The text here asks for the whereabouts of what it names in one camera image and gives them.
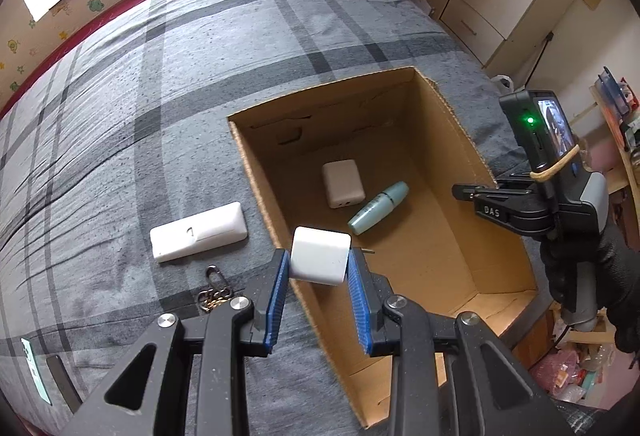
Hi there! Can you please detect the brown cardboard box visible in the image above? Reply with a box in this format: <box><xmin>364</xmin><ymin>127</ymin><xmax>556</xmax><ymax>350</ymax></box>
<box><xmin>227</xmin><ymin>66</ymin><xmax>541</xmax><ymax>429</ymax></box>

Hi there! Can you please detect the teal cosmetic tube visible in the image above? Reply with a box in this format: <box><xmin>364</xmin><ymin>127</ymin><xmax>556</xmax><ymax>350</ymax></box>
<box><xmin>347</xmin><ymin>181</ymin><xmax>410</xmax><ymax>235</ymax></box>

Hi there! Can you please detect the wooden shelf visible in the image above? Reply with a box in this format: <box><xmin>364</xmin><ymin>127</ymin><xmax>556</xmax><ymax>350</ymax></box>
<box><xmin>550</xmin><ymin>70</ymin><xmax>640</xmax><ymax>352</ymax></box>

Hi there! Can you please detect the white remote control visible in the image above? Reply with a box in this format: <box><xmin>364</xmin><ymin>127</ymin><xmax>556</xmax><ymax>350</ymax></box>
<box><xmin>150</xmin><ymin>202</ymin><xmax>249</xmax><ymax>263</ymax></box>

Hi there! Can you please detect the black flat bar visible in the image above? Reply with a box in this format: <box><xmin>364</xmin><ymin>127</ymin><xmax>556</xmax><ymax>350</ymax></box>
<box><xmin>47</xmin><ymin>356</ymin><xmax>83</xmax><ymax>412</ymax></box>

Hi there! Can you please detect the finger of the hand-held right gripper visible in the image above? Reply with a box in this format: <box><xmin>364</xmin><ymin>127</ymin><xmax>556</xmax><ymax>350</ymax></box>
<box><xmin>470</xmin><ymin>196</ymin><xmax>553</xmax><ymax>237</ymax></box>
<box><xmin>451</xmin><ymin>173</ymin><xmax>543</xmax><ymax>201</ymax></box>

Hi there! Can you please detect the pink plastic packaging pile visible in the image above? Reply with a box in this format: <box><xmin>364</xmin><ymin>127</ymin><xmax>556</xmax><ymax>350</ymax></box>
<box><xmin>530</xmin><ymin>341</ymin><xmax>631</xmax><ymax>412</ymax></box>

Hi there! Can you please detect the tan rubber band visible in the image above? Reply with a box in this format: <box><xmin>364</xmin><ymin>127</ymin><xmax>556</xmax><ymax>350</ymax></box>
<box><xmin>529</xmin><ymin>143</ymin><xmax>581</xmax><ymax>181</ymax></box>

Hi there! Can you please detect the white power adapter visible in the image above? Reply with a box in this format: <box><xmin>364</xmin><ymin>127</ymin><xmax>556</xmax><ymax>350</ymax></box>
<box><xmin>321</xmin><ymin>160</ymin><xmax>362</xmax><ymax>209</ymax></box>

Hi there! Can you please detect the black wall cable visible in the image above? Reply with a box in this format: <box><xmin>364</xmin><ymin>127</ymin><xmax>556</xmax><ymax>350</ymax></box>
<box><xmin>520</xmin><ymin>32</ymin><xmax>556</xmax><ymax>89</ymax></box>

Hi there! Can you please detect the grey plaid bed sheet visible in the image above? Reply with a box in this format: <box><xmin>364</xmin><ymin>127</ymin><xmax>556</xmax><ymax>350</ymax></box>
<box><xmin>0</xmin><ymin>0</ymin><xmax>506</xmax><ymax>436</ymax></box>

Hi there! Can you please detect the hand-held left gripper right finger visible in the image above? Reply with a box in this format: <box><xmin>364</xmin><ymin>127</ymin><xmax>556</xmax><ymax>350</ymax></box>
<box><xmin>346</xmin><ymin>248</ymin><xmax>576</xmax><ymax>436</ymax></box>

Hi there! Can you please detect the person's right hand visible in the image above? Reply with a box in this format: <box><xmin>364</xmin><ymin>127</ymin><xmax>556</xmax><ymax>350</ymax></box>
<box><xmin>540</xmin><ymin>218</ymin><xmax>640</xmax><ymax>354</ymax></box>

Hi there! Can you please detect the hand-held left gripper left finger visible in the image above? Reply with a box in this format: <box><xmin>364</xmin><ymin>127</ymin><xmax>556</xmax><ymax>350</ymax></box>
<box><xmin>70</xmin><ymin>248</ymin><xmax>292</xmax><ymax>436</ymax></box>

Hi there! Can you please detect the metal keychain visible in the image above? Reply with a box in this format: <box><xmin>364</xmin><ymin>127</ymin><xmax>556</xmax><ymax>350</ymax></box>
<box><xmin>196</xmin><ymin>266</ymin><xmax>236</xmax><ymax>314</ymax></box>

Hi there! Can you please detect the pale green card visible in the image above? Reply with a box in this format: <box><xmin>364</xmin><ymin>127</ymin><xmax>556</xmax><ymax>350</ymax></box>
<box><xmin>20</xmin><ymin>337</ymin><xmax>52</xmax><ymax>406</ymax></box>

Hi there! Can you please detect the white cube charger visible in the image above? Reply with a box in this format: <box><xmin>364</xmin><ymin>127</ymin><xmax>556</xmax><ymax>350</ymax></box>
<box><xmin>291</xmin><ymin>226</ymin><xmax>352</xmax><ymax>287</ymax></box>

